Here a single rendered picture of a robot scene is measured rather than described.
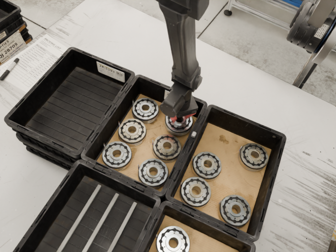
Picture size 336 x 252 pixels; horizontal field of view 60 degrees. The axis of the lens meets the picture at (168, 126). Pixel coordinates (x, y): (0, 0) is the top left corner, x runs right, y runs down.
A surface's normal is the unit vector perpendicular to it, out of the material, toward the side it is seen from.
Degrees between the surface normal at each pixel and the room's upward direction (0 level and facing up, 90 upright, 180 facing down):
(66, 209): 0
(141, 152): 0
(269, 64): 0
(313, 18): 90
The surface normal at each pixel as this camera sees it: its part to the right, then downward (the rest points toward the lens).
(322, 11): -0.53, 0.71
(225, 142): 0.07, -0.51
